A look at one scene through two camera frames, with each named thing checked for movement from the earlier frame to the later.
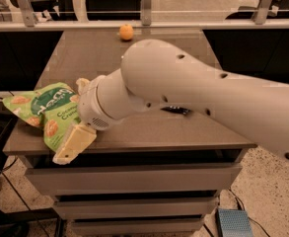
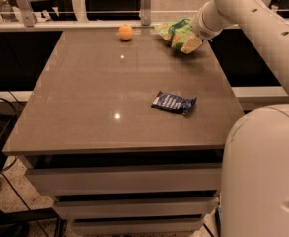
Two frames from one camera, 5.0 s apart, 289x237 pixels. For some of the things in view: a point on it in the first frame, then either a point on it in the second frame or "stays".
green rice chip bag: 53,108 -> 176,31
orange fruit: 126,32 stays
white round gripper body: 89,105 -> 201,26
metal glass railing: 141,7 stays
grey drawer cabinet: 157,174 stays
